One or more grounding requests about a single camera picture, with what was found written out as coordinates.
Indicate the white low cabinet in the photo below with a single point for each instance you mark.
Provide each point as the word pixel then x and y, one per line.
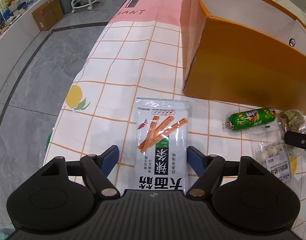
pixel 20 30

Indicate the green sausage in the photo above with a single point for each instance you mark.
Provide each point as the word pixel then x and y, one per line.
pixel 250 118

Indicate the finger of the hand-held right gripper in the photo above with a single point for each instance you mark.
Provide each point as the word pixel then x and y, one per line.
pixel 300 141

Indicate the clear packet of white balls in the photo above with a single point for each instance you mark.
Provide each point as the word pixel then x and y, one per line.
pixel 273 152

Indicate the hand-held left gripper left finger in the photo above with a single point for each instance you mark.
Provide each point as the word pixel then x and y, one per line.
pixel 111 156

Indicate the plush toy print picture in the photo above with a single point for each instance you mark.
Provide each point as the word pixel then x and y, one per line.
pixel 12 3

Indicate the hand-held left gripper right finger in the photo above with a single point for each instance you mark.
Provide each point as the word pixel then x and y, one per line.
pixel 194 157

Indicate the brown cardboard carton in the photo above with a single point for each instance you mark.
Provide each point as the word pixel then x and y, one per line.
pixel 47 15

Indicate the clear pastry packet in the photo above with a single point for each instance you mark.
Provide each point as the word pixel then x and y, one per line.
pixel 291 121

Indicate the orange cardboard box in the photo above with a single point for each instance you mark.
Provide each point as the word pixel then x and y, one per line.
pixel 243 67

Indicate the white spicy strip packet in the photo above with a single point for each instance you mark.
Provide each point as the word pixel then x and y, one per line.
pixel 163 130

